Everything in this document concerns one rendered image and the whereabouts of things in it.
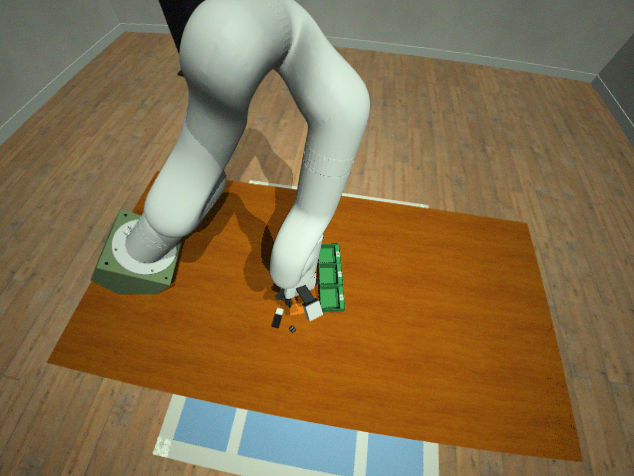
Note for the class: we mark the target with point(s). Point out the black and white eraser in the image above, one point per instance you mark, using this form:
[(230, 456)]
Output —
[(277, 318)]

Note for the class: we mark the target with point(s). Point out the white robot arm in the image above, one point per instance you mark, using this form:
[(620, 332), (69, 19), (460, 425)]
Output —
[(227, 49)]

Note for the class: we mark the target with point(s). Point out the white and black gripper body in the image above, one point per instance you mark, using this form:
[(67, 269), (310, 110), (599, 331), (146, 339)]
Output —
[(290, 293)]

